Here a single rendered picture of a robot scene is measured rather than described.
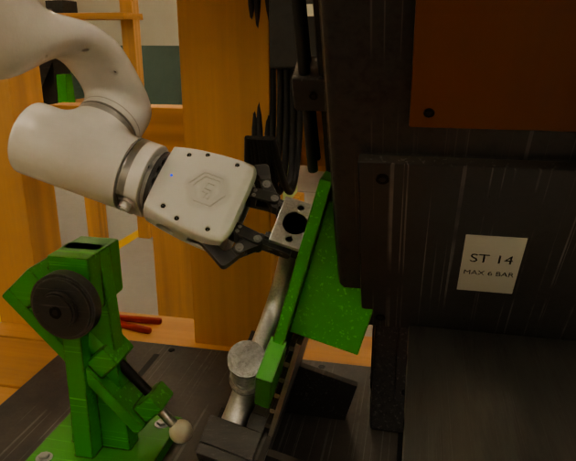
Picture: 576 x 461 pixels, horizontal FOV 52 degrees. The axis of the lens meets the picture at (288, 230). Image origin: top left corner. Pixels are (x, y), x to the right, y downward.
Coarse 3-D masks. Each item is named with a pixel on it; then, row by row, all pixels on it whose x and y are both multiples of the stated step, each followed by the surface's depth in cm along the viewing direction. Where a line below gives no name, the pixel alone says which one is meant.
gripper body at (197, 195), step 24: (168, 168) 64; (192, 168) 64; (216, 168) 64; (240, 168) 65; (144, 192) 63; (168, 192) 63; (192, 192) 63; (216, 192) 63; (240, 192) 63; (144, 216) 64; (168, 216) 62; (192, 216) 62; (216, 216) 62; (240, 216) 66; (192, 240) 66; (216, 240) 61
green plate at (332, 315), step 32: (320, 192) 52; (320, 224) 53; (320, 256) 55; (288, 288) 55; (320, 288) 56; (352, 288) 55; (288, 320) 56; (320, 320) 57; (352, 320) 56; (352, 352) 57
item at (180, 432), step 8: (160, 416) 70; (168, 416) 70; (168, 424) 70; (176, 424) 70; (184, 424) 70; (176, 432) 69; (184, 432) 69; (192, 432) 70; (176, 440) 69; (184, 440) 69
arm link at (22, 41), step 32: (0, 0) 50; (32, 0) 53; (0, 32) 52; (32, 32) 54; (64, 32) 57; (96, 32) 61; (0, 64) 53; (32, 64) 55; (96, 64) 65; (128, 64) 66; (96, 96) 67; (128, 96) 68
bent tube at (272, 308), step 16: (288, 208) 63; (304, 208) 63; (288, 224) 66; (304, 224) 65; (272, 240) 62; (288, 272) 70; (272, 288) 72; (272, 304) 72; (272, 320) 71; (256, 336) 71; (272, 336) 71; (240, 400) 67; (224, 416) 66; (240, 416) 66
